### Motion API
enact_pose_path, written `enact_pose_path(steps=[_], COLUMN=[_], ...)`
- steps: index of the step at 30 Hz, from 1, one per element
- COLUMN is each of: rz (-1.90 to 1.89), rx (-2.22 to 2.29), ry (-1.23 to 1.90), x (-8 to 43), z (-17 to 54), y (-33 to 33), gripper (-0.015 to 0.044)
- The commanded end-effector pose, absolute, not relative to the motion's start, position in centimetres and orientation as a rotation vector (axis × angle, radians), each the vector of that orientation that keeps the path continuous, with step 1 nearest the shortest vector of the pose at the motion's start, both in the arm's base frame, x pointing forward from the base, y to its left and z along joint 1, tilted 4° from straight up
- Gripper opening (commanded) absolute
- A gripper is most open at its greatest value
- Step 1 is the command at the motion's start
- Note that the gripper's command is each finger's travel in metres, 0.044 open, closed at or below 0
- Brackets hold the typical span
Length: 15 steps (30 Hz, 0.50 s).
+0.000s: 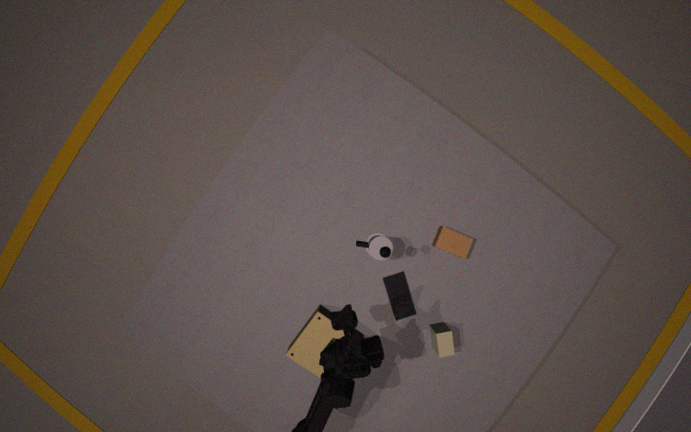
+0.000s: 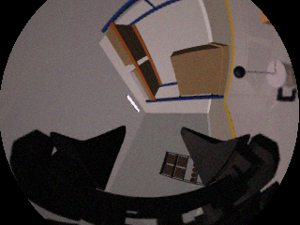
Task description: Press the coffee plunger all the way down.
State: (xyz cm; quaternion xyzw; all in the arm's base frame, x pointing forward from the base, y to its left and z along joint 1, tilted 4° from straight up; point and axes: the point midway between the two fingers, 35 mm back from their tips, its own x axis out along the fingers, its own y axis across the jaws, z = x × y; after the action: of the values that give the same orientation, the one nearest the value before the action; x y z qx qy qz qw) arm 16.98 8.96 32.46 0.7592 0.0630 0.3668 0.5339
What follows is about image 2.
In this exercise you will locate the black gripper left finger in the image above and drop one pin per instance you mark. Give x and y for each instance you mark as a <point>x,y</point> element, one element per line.
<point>97,155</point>

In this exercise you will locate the tan rectangular box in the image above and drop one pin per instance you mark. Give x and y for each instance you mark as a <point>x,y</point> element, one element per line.
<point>264,19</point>

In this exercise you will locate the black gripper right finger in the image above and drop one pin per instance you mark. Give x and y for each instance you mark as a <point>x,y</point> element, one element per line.
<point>209,154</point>

